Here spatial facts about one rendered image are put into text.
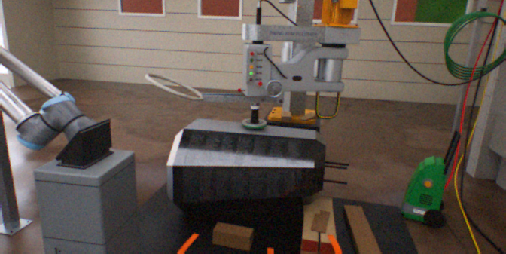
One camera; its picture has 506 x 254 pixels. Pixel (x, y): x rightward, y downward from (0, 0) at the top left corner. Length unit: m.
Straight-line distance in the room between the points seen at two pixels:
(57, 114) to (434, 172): 2.90
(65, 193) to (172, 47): 7.59
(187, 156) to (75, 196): 0.91
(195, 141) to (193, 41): 6.64
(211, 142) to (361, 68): 6.61
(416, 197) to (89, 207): 2.65
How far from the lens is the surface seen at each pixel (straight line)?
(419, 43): 9.09
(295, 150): 2.58
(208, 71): 9.11
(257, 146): 2.60
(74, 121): 2.12
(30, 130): 2.22
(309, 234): 2.58
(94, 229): 2.15
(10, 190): 3.29
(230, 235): 2.65
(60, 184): 2.13
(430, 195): 3.35
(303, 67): 2.70
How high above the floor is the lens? 1.66
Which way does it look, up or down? 15 degrees down
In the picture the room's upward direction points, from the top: 2 degrees clockwise
